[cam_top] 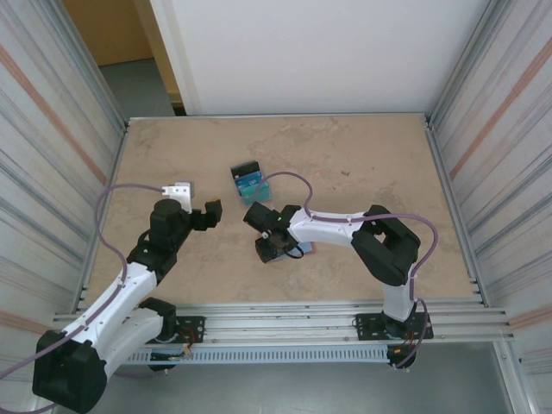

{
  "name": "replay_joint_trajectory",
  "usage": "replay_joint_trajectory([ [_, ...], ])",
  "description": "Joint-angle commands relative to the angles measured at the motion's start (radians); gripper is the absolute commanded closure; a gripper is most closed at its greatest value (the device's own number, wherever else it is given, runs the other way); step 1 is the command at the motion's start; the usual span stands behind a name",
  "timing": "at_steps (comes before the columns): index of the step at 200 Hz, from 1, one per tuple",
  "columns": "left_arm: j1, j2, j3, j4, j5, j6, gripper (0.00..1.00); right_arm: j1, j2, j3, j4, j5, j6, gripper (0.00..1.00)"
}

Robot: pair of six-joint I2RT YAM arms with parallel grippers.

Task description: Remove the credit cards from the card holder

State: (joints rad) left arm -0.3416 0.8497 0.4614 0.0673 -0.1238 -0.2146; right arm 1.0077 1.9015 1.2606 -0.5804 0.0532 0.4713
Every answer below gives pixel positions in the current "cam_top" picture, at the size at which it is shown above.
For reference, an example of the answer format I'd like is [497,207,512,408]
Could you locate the black plastic card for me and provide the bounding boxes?
[230,160,263,180]

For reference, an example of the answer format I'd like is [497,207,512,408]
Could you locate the teal plastic card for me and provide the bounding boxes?
[241,189,273,205]
[239,181,271,198]

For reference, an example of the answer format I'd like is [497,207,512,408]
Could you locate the blue VIP card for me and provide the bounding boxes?
[234,171,266,191]

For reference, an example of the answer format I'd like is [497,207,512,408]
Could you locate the teal and black box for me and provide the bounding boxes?
[229,160,274,210]

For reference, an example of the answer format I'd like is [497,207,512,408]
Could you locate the aluminium rail frame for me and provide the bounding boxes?
[49,299,517,348]

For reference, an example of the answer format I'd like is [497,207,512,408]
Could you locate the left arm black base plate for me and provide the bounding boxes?
[172,316,206,345]

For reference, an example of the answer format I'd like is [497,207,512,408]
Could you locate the small circuit board with wires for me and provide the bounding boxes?
[149,348,194,362]

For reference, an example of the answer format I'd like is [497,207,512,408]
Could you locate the grey slotted cable duct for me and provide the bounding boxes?
[122,347,390,366]

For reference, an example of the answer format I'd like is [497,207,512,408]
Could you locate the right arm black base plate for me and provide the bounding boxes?
[352,313,432,342]

